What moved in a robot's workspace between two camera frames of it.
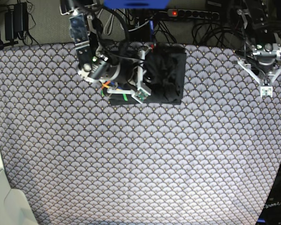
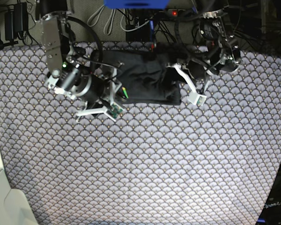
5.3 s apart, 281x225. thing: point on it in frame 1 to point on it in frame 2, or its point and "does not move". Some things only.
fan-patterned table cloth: [74, 159] does not move
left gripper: [103, 68] to [83, 86]
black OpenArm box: [277, 209] does not move
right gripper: [265, 57] to [212, 60]
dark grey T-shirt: [165, 70] does not move
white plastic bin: [8, 206] does not move
